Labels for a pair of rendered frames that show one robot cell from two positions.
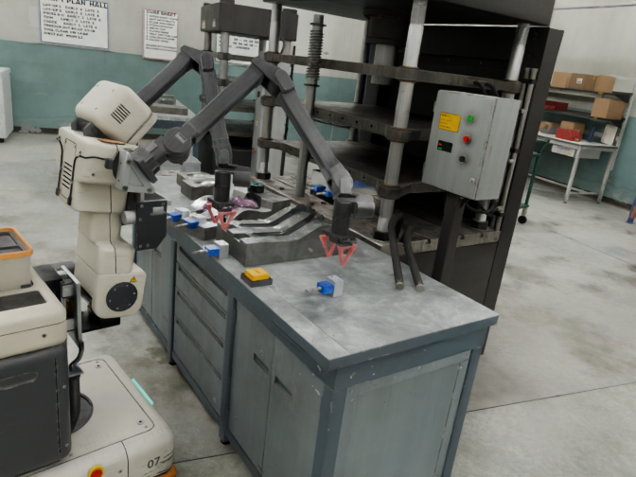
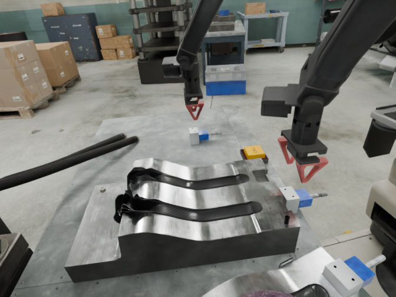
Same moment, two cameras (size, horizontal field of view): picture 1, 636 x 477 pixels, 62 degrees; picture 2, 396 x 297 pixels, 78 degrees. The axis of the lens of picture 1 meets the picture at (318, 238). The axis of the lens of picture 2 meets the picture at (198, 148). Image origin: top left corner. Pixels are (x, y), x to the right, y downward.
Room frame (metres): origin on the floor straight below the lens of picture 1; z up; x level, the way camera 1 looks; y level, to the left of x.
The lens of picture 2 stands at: (2.34, 0.41, 1.32)
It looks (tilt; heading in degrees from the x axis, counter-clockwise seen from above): 32 degrees down; 213
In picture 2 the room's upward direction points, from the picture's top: 5 degrees counter-clockwise
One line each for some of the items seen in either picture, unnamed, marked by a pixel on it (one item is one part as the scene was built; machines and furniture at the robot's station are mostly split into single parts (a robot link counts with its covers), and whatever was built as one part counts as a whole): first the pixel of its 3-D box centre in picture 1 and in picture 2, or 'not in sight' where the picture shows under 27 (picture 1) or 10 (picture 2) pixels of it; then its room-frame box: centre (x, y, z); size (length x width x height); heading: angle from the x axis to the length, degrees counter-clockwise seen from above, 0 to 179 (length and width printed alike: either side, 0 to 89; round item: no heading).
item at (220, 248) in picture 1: (209, 251); (304, 197); (1.78, 0.39, 0.83); 0.13 x 0.05 x 0.05; 128
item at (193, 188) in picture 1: (204, 188); not in sight; (2.63, 0.61, 0.84); 0.20 x 0.15 x 0.07; 126
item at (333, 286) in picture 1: (322, 288); (205, 134); (1.58, -0.03, 0.83); 0.13 x 0.05 x 0.05; 126
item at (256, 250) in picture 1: (288, 232); (181, 204); (1.99, 0.12, 0.87); 0.50 x 0.26 x 0.14; 126
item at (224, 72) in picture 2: not in sight; (225, 72); (-1.10, -1.18, 0.28); 0.61 x 0.41 x 0.15; 114
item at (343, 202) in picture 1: (344, 208); (189, 69); (1.60, -0.07, 1.10); 0.07 x 0.06 x 0.07; 107
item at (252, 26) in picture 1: (244, 94); not in sight; (6.82, 1.14, 1.03); 1.54 x 0.94 x 2.06; 24
